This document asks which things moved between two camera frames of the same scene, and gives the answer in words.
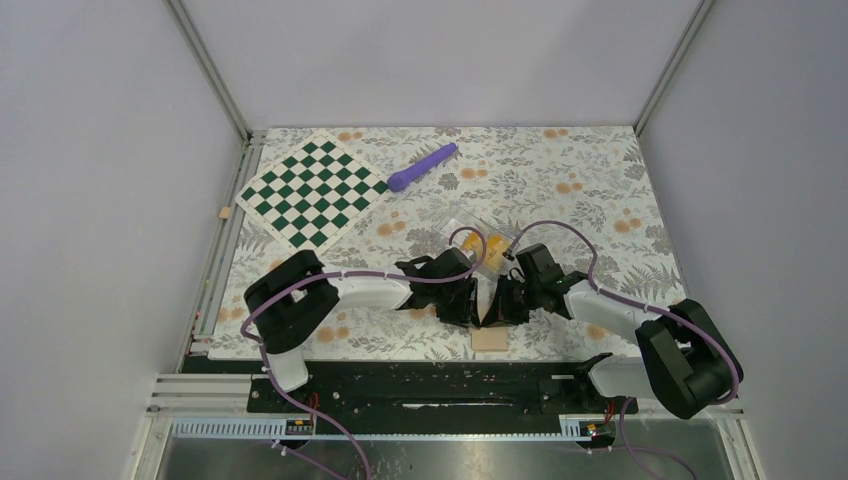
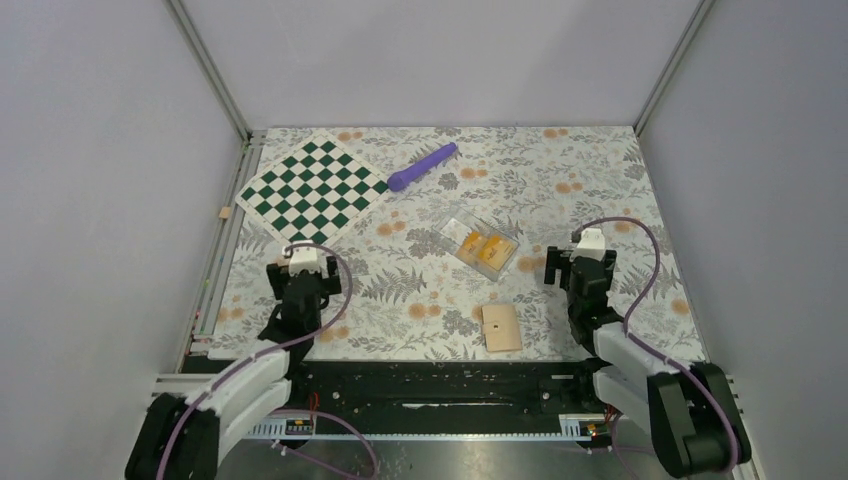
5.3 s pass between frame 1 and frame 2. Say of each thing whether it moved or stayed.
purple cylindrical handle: stayed
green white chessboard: stayed
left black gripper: moved
